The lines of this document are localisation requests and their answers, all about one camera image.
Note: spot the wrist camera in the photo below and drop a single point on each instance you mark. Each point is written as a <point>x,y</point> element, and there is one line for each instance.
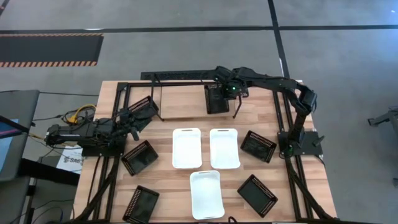
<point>223,74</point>
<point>125,115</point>

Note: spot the black metal shelf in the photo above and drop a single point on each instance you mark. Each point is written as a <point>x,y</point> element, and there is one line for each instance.
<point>186,102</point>

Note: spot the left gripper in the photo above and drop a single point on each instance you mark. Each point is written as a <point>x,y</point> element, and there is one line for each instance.
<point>132,130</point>

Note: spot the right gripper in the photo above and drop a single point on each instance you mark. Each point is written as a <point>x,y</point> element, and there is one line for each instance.
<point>234,90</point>

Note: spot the black hazard-striped floor mat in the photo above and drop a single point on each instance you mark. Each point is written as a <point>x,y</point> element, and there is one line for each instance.
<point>46,49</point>

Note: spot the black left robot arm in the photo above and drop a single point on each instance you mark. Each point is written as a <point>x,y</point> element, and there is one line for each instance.
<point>77,134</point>

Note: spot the black perforated plastic basket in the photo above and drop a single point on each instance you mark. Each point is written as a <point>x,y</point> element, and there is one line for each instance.
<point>146,104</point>
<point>139,158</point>
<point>257,196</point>
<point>258,147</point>
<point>141,205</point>
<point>214,104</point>

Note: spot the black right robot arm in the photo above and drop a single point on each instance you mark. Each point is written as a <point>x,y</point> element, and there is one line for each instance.
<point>273,81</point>

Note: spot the white plastic basket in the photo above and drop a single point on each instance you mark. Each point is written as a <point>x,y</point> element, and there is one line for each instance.
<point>186,149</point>
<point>224,149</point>
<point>206,196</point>

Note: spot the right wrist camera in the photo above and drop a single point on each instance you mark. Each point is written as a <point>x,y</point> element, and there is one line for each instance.
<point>223,74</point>

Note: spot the white printed paper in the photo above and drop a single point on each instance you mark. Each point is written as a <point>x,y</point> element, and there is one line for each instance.
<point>70,161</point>

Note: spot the blue screen device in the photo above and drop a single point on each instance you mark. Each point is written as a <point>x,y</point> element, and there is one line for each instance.
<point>6,146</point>

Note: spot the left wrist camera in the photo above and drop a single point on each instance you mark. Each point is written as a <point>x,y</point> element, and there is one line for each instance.
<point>125,115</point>

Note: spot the black floor beam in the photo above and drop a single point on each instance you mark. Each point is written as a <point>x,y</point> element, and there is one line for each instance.
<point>46,172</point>

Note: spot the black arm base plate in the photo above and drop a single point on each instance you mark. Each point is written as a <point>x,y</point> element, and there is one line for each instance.
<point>311,143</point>
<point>93,152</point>

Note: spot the black aluminium table frame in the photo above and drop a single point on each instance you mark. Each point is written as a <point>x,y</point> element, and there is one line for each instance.
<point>140,84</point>

